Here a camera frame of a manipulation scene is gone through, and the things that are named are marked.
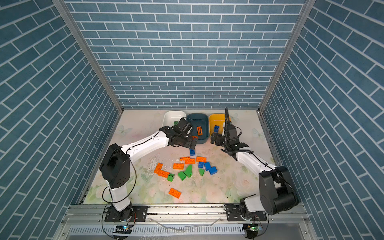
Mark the white plastic bin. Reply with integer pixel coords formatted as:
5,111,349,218
162,111,187,127

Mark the yellow plastic bin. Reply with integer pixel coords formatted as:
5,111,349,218
209,114,225,136

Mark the dark teal plastic bin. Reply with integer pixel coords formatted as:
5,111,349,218
187,113,210,144

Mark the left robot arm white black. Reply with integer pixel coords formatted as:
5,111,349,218
100,118,197,222

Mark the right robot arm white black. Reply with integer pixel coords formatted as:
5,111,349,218
211,119,299,220

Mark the green slope brick centre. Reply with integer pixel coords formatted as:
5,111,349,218
184,165,193,178

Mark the orange long brick left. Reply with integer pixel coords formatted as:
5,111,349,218
154,163,170,178

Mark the green small brick lower left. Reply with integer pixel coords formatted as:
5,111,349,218
167,173,175,182

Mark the orange flat brick front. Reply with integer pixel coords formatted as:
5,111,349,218
169,188,182,199

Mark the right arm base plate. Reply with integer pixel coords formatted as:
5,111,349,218
223,204,267,222

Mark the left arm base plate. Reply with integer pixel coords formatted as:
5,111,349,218
104,206,148,223

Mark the aluminium front rail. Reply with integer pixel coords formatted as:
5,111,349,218
54,204,316,240

